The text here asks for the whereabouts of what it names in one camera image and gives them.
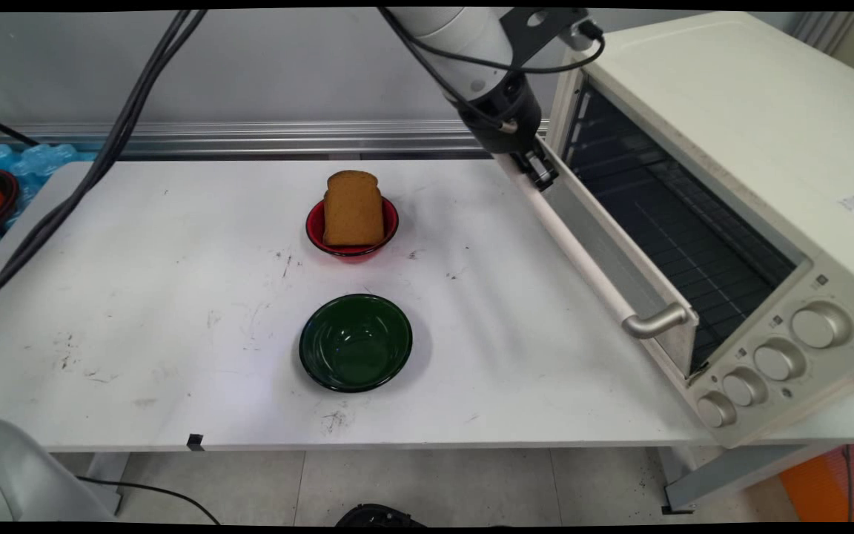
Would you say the wire oven rack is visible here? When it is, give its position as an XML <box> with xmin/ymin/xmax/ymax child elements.
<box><xmin>566</xmin><ymin>88</ymin><xmax>800</xmax><ymax>373</ymax></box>

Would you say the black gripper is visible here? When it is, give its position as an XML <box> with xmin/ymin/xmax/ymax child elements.
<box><xmin>457</xmin><ymin>73</ymin><xmax>561</xmax><ymax>193</ymax></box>

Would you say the aluminium rail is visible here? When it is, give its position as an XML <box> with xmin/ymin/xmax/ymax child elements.
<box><xmin>0</xmin><ymin>119</ymin><xmax>550</xmax><ymax>158</ymax></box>

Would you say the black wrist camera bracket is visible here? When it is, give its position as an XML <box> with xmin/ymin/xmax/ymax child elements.
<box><xmin>499</xmin><ymin>7</ymin><xmax>607</xmax><ymax>69</ymax></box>

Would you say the black object on floor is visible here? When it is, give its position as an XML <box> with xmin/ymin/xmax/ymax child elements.
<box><xmin>334</xmin><ymin>503</ymin><xmax>429</xmax><ymax>528</ymax></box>

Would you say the thin black floor cable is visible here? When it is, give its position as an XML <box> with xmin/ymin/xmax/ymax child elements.
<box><xmin>75</xmin><ymin>475</ymin><xmax>222</xmax><ymax>525</ymax></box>

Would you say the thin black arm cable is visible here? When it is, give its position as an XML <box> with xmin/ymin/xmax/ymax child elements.
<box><xmin>377</xmin><ymin>7</ymin><xmax>608</xmax><ymax>136</ymax></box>

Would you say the blue bubble wrap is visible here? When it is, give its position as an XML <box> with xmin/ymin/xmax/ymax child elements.
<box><xmin>0</xmin><ymin>142</ymin><xmax>99</xmax><ymax>269</ymax></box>

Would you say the thick black hanging cable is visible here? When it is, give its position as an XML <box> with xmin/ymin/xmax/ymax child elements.
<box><xmin>0</xmin><ymin>8</ymin><xmax>208</xmax><ymax>316</ymax></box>
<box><xmin>0</xmin><ymin>8</ymin><xmax>194</xmax><ymax>316</ymax></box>

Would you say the brown bread slice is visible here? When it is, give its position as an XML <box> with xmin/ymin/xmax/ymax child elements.
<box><xmin>322</xmin><ymin>170</ymin><xmax>386</xmax><ymax>248</ymax></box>

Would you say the grey rounded machine base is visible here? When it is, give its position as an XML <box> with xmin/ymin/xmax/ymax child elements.
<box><xmin>0</xmin><ymin>418</ymin><xmax>118</xmax><ymax>523</ymax></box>

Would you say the thin black wall cable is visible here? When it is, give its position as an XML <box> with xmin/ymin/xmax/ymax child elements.
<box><xmin>0</xmin><ymin>111</ymin><xmax>40</xmax><ymax>148</ymax></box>

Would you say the red bowl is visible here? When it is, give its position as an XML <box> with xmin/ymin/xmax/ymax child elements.
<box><xmin>305</xmin><ymin>194</ymin><xmax>400</xmax><ymax>260</ymax></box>

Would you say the grey table leg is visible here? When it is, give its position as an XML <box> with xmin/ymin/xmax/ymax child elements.
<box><xmin>659</xmin><ymin>444</ymin><xmax>847</xmax><ymax>514</ymax></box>

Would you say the orange red box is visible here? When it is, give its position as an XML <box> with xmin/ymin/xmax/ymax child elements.
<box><xmin>778</xmin><ymin>439</ymin><xmax>854</xmax><ymax>523</ymax></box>

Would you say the silver oven knob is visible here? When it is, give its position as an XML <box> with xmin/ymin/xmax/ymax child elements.
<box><xmin>791</xmin><ymin>301</ymin><xmax>853</xmax><ymax>350</ymax></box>
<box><xmin>721</xmin><ymin>368</ymin><xmax>768</xmax><ymax>407</ymax></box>
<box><xmin>695</xmin><ymin>391</ymin><xmax>738</xmax><ymax>429</ymax></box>
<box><xmin>752</xmin><ymin>338</ymin><xmax>807</xmax><ymax>383</ymax></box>

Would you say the dark green bowl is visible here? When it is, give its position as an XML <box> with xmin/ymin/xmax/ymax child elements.
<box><xmin>298</xmin><ymin>293</ymin><xmax>414</xmax><ymax>394</ymax></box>

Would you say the white toaster oven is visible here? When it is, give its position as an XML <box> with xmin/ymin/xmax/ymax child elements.
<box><xmin>544</xmin><ymin>10</ymin><xmax>854</xmax><ymax>450</ymax></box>

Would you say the white glass oven door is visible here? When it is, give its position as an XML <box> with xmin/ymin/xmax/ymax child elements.
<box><xmin>496</xmin><ymin>137</ymin><xmax>699</xmax><ymax>380</ymax></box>

